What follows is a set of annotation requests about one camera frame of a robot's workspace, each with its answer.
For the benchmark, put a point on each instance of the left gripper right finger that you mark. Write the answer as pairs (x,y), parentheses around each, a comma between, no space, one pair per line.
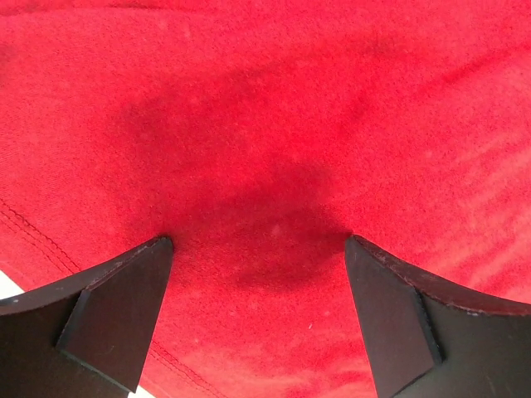
(426,336)

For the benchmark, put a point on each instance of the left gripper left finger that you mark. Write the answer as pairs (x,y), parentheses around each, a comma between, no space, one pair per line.
(87,335)

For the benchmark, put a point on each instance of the red t shirt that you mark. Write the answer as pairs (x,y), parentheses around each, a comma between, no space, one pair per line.
(259,136)

